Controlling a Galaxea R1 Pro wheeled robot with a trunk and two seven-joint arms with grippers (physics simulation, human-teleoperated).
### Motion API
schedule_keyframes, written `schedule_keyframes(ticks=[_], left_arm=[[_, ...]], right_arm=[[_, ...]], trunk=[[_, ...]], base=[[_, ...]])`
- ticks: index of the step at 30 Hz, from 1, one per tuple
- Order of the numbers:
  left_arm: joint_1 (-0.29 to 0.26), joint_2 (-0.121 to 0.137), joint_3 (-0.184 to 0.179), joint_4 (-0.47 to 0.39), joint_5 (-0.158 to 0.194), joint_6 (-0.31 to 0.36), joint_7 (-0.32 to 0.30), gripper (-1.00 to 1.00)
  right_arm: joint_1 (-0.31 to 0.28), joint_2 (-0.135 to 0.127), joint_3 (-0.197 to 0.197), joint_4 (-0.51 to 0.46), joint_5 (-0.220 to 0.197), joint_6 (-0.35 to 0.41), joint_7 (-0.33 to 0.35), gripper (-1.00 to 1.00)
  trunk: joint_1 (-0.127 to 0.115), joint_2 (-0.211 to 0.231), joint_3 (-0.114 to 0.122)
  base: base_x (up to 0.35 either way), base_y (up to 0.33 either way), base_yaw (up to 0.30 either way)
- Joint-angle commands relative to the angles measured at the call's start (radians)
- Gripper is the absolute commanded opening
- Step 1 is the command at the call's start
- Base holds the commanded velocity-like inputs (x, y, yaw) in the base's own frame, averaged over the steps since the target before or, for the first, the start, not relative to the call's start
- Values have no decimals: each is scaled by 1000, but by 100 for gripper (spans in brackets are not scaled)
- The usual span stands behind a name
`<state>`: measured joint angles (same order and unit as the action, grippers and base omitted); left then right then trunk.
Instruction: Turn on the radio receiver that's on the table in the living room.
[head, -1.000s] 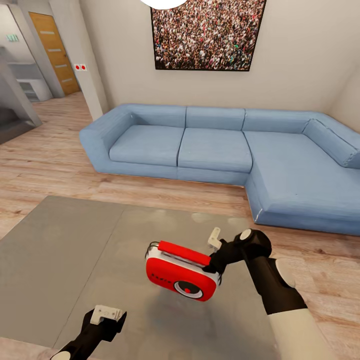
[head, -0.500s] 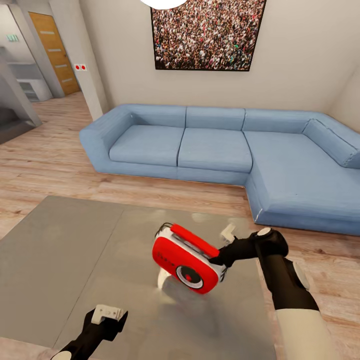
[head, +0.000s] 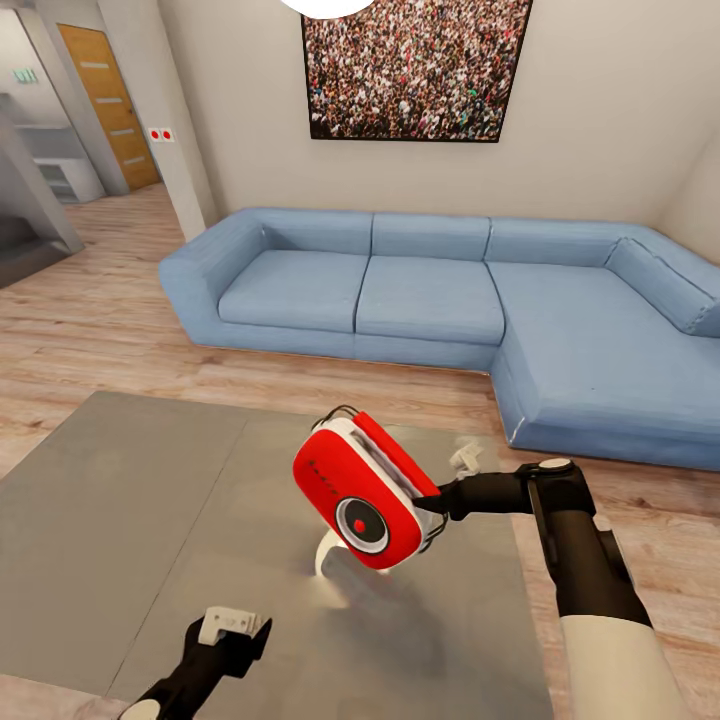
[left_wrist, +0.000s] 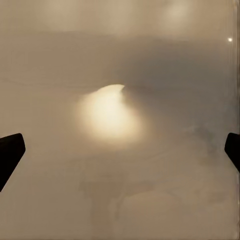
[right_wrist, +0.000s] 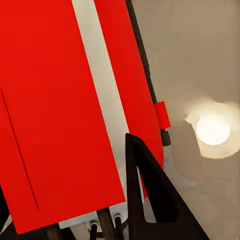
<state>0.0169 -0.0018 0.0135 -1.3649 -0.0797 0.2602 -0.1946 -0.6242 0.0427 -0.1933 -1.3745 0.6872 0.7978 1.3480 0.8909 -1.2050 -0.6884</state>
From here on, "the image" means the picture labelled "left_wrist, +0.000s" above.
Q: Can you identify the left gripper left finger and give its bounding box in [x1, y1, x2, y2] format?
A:
[0, 133, 26, 192]

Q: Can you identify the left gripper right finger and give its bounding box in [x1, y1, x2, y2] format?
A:
[224, 133, 240, 172]

